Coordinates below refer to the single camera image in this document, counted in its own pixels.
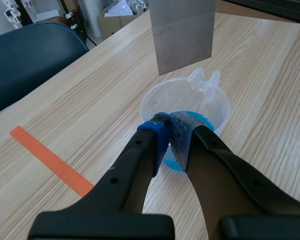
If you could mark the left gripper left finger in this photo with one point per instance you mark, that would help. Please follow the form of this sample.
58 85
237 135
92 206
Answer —
130 175

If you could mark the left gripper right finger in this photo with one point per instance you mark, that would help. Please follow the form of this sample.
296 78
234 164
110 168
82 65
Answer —
215 175

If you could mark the grey metal plate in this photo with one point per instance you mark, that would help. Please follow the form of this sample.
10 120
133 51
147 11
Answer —
182 37

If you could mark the clear beaker with blue liquid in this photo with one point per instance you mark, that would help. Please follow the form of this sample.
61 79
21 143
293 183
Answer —
170 95

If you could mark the brown cardboard box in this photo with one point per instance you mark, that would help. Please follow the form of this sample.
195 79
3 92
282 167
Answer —
120 25

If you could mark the dark blue chair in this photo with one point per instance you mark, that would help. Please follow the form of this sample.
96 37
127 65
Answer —
27 65

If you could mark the white plastic film roll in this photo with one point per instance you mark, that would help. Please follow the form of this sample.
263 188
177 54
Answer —
93 20

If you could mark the black metal rail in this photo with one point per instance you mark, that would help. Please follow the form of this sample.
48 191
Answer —
277 8

